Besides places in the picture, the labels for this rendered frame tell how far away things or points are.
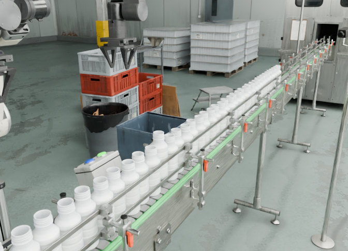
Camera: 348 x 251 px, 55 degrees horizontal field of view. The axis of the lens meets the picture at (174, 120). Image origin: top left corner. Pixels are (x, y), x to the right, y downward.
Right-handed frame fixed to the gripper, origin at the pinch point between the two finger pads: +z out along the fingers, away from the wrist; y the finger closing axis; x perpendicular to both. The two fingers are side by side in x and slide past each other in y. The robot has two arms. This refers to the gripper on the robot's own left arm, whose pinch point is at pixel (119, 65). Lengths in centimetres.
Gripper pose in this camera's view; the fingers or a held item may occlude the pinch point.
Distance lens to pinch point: 112.8
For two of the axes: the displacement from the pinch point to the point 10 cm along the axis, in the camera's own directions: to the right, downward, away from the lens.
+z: 0.0, 9.5, 3.2
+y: -8.6, -1.6, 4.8
